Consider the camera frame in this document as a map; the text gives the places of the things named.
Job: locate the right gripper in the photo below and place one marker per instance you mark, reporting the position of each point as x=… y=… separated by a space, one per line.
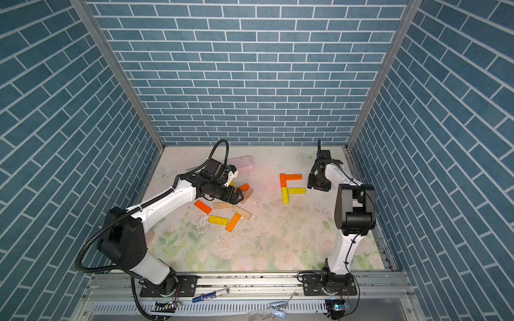
x=310 y=183

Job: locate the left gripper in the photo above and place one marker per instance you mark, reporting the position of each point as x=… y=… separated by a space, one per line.
x=228 y=197

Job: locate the yellow block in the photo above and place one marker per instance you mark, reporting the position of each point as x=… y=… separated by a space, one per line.
x=296 y=191
x=285 y=195
x=218 y=220

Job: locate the orange block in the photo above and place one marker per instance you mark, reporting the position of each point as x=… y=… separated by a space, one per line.
x=203 y=207
x=282 y=180
x=233 y=222
x=244 y=187
x=293 y=177

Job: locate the natural wood block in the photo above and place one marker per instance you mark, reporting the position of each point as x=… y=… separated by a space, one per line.
x=247 y=194
x=242 y=212
x=222 y=205

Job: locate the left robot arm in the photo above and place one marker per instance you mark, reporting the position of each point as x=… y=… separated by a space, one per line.
x=124 y=242

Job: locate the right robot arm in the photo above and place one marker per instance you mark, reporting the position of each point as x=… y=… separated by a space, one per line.
x=354 y=217

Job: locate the pink pencil case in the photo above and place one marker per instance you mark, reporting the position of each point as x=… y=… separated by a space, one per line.
x=243 y=164

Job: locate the blue screwdriver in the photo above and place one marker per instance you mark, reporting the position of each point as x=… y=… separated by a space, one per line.
x=211 y=295

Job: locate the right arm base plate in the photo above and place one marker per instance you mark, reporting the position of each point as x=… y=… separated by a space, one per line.
x=314 y=284

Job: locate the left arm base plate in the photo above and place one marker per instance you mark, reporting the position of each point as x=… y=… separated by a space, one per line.
x=175 y=286

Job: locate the aluminium rail frame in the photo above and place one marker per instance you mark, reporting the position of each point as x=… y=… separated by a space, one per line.
x=382 y=295

